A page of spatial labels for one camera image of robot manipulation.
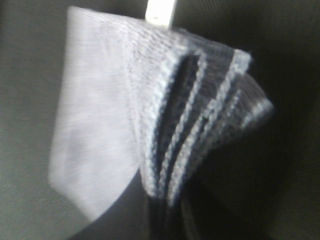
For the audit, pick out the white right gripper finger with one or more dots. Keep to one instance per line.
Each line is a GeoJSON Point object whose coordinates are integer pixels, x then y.
{"type": "Point", "coordinates": [160, 12]}

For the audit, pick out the lavender grey towel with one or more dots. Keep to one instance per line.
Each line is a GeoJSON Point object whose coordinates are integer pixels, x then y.
{"type": "Point", "coordinates": [141, 98]}

